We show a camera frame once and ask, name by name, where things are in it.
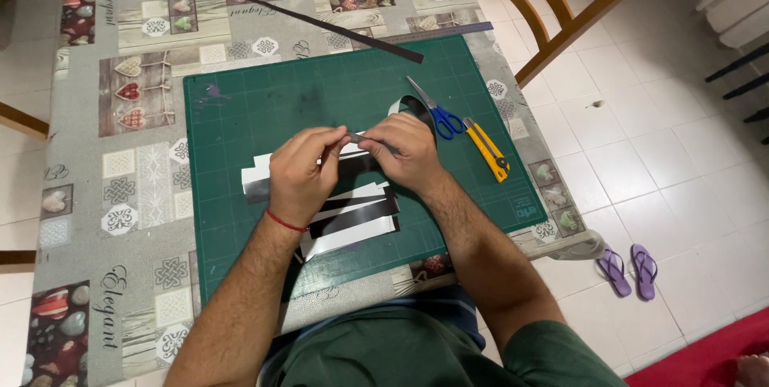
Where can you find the person's left hand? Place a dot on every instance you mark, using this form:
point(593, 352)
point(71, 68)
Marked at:
point(300, 176)

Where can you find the person's right hand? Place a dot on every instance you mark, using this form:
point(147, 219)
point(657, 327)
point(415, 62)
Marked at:
point(408, 149)

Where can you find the curled black white strip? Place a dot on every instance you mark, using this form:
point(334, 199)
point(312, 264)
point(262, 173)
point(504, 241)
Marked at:
point(420, 107)

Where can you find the pile of black white strips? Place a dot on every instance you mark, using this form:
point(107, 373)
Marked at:
point(360, 222)

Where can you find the yellow utility knife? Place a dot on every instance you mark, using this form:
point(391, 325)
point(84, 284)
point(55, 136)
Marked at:
point(486, 149)

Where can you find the green cutting mat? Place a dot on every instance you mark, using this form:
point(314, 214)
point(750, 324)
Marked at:
point(270, 104)

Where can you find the dark steel ruler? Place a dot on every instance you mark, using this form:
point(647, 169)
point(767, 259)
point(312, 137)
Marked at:
point(444, 31)

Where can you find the long thin black strip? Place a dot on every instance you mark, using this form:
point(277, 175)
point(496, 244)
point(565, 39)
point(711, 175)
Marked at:
point(312, 21)

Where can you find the person's blue shorts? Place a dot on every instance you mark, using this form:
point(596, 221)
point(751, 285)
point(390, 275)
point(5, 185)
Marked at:
point(438, 309)

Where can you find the patterned grey tablecloth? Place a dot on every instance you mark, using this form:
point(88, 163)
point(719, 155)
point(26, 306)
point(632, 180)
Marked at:
point(120, 225)

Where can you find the person's green shirt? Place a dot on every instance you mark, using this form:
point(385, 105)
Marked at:
point(390, 351)

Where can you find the wooden chair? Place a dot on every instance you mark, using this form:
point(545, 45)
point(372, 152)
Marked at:
point(577, 11)
point(24, 122)

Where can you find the purple flip flop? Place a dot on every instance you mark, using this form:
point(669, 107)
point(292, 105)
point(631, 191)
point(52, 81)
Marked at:
point(614, 273)
point(644, 273)

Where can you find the black furniture legs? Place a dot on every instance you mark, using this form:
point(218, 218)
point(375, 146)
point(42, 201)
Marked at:
point(736, 65)

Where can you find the red rug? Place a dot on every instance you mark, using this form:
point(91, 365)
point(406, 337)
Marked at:
point(703, 357)

